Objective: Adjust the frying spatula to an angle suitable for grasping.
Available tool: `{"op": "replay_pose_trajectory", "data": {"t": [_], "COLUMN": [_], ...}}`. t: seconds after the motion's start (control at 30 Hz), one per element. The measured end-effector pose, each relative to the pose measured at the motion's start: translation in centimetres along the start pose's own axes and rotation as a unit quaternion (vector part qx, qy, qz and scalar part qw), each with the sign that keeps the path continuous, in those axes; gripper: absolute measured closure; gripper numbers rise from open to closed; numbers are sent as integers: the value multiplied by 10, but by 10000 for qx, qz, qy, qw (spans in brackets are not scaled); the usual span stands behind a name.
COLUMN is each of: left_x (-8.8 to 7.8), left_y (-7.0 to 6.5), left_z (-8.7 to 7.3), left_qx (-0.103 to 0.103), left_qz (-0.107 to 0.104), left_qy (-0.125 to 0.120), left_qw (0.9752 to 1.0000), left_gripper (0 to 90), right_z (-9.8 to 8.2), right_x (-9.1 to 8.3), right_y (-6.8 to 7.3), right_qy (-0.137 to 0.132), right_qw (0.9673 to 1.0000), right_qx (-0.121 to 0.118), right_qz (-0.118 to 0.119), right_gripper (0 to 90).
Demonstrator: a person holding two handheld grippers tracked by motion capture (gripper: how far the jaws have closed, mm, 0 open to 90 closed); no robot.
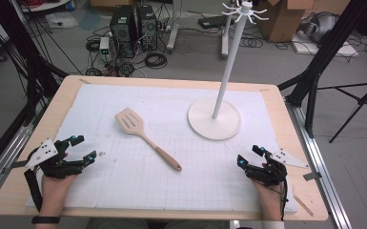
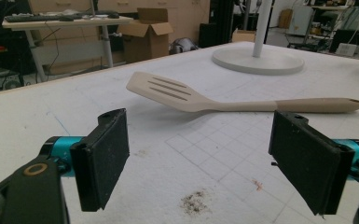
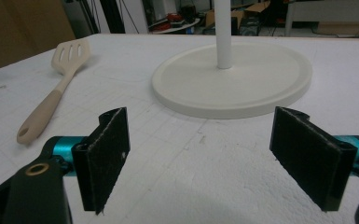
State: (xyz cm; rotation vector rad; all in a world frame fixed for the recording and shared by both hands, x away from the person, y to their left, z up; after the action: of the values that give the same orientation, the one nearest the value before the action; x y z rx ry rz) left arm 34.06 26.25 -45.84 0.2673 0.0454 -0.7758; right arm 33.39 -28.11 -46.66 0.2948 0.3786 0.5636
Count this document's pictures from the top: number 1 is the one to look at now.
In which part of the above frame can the person's right hand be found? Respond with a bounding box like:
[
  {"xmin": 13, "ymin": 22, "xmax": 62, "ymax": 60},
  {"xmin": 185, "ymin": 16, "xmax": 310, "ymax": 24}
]
[{"xmin": 252, "ymin": 178, "xmax": 286, "ymax": 208}]

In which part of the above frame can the metal table clamp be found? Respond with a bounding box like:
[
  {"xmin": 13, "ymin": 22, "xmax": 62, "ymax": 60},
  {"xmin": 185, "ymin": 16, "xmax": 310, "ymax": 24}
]
[
  {"xmin": 302, "ymin": 171, "xmax": 323, "ymax": 182},
  {"xmin": 1, "ymin": 159, "xmax": 29, "ymax": 175}
]

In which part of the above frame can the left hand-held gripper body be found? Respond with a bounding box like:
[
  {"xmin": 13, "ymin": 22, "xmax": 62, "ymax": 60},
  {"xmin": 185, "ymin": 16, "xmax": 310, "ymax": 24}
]
[{"xmin": 24, "ymin": 136, "xmax": 85, "ymax": 179}]

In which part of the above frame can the black wristband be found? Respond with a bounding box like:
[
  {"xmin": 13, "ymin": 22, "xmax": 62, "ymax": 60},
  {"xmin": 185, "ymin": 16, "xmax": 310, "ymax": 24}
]
[{"xmin": 31, "ymin": 215, "xmax": 62, "ymax": 225}]

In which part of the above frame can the aluminium rail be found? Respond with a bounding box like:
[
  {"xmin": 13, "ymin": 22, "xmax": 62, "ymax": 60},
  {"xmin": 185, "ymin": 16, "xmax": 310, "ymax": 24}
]
[
  {"xmin": 0, "ymin": 123, "xmax": 35, "ymax": 209},
  {"xmin": 285, "ymin": 100, "xmax": 353, "ymax": 229}
]

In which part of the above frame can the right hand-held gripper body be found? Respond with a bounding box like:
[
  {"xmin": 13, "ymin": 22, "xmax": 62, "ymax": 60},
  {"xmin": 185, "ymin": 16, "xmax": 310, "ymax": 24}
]
[{"xmin": 245, "ymin": 148, "xmax": 310, "ymax": 187}]

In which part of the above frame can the small white electronic box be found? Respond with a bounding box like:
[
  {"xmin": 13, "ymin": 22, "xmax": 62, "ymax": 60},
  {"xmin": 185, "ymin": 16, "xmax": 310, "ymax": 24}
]
[{"xmin": 99, "ymin": 36, "xmax": 111, "ymax": 55}]

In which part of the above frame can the person's left hand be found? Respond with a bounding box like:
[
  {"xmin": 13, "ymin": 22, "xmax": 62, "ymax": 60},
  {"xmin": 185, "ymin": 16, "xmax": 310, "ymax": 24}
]
[{"xmin": 40, "ymin": 174, "xmax": 79, "ymax": 208}]

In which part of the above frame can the black metal frame post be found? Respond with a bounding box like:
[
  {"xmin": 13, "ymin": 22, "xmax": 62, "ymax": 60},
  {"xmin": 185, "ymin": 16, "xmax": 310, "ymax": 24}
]
[
  {"xmin": 277, "ymin": 0, "xmax": 367, "ymax": 139},
  {"xmin": 0, "ymin": 0, "xmax": 70, "ymax": 126}
]

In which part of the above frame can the white hook rack stand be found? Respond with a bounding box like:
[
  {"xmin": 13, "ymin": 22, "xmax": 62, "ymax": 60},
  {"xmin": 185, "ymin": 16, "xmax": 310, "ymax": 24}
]
[{"xmin": 187, "ymin": 0, "xmax": 270, "ymax": 141}]

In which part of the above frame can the coiled black cable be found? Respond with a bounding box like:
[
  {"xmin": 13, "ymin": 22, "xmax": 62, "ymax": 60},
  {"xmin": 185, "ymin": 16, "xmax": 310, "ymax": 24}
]
[
  {"xmin": 239, "ymin": 35, "xmax": 264, "ymax": 50},
  {"xmin": 144, "ymin": 52, "xmax": 169, "ymax": 70}
]

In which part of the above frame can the black flat device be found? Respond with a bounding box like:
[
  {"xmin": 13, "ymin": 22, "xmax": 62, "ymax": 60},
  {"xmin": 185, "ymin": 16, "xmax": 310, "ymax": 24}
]
[{"xmin": 197, "ymin": 14, "xmax": 236, "ymax": 30}]

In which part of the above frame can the large cardboard box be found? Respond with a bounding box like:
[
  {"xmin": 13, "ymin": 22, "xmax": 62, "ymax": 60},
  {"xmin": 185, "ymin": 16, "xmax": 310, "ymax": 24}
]
[{"xmin": 256, "ymin": 0, "xmax": 315, "ymax": 44}]

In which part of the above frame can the white stand leg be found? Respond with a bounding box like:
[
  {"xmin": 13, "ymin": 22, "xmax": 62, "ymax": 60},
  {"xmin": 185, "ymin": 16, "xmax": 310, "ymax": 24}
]
[
  {"xmin": 166, "ymin": 0, "xmax": 181, "ymax": 54},
  {"xmin": 220, "ymin": 14, "xmax": 234, "ymax": 60}
]

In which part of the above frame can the beige slotted spatula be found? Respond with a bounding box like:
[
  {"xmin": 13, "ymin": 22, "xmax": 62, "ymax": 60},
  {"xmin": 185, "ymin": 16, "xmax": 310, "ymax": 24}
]
[{"xmin": 114, "ymin": 107, "xmax": 183, "ymax": 173}]

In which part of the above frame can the round white table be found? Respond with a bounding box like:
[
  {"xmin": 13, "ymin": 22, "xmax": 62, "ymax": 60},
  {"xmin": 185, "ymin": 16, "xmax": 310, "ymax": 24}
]
[{"xmin": 18, "ymin": 0, "xmax": 73, "ymax": 13}]

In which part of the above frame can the white foam board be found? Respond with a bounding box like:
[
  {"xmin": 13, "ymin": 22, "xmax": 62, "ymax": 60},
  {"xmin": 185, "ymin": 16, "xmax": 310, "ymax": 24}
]
[{"xmin": 291, "ymin": 31, "xmax": 360, "ymax": 58}]

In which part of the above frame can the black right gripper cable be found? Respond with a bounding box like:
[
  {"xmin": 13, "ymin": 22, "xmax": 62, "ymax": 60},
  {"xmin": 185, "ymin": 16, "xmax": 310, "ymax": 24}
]
[{"xmin": 278, "ymin": 177, "xmax": 290, "ymax": 222}]

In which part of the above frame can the thin wooden stick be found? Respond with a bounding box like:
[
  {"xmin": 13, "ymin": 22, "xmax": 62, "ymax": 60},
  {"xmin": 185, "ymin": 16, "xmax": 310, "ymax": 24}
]
[{"xmin": 293, "ymin": 194, "xmax": 315, "ymax": 218}]

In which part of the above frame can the grey rounded device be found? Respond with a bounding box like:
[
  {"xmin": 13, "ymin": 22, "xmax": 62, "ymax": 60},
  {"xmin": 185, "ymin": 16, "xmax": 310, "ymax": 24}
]
[{"xmin": 298, "ymin": 11, "xmax": 338, "ymax": 44}]

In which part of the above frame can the white gridded mat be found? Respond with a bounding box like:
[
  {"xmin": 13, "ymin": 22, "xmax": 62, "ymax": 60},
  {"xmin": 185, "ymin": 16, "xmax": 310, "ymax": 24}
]
[{"xmin": 25, "ymin": 83, "xmax": 299, "ymax": 214}]

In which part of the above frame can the black computer tower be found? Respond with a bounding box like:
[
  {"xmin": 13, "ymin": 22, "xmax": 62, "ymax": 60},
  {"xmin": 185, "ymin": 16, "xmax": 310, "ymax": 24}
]
[
  {"xmin": 135, "ymin": 4, "xmax": 158, "ymax": 52},
  {"xmin": 109, "ymin": 5, "xmax": 138, "ymax": 59}
]

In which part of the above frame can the black tripod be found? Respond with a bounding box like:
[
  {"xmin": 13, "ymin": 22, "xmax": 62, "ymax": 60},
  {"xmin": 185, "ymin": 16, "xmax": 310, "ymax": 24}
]
[{"xmin": 316, "ymin": 75, "xmax": 367, "ymax": 144}]

